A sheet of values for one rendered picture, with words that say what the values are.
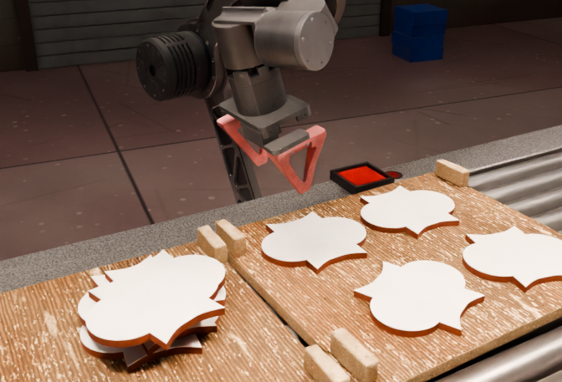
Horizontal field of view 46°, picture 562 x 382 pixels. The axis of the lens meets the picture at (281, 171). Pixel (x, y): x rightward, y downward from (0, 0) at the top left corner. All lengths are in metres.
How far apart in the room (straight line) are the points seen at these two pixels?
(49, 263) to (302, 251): 0.33
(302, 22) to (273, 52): 0.04
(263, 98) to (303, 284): 0.23
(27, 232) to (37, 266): 2.05
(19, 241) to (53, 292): 2.09
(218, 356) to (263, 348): 0.05
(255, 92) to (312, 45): 0.10
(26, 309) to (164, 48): 1.13
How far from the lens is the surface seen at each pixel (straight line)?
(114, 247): 0.93
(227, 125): 0.79
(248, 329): 0.72
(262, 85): 0.70
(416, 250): 0.87
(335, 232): 0.88
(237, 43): 0.68
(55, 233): 2.92
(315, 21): 0.65
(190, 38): 1.87
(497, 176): 1.16
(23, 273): 0.91
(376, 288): 0.77
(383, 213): 0.93
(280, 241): 0.85
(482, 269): 0.83
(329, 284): 0.79
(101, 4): 5.37
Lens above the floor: 1.38
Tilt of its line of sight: 25 degrees down
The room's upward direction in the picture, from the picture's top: straight up
